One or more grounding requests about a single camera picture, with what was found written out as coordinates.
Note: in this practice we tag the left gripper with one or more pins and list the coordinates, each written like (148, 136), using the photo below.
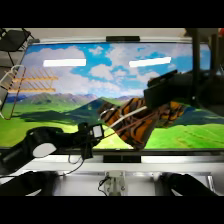
(93, 133)

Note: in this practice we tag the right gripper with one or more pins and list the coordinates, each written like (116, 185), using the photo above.
(170, 88)

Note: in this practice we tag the orange grey striped shirt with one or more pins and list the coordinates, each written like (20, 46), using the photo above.
(140, 128)

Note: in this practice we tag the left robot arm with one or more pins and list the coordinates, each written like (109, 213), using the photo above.
(40, 143)

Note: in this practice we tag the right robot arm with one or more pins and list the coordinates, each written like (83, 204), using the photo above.
(208, 90)

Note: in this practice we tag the wooden rack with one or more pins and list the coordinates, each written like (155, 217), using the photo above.
(36, 79)

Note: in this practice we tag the black chair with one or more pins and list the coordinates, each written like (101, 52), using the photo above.
(13, 40)

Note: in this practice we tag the silver frame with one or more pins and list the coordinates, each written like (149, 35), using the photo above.
(160, 166)

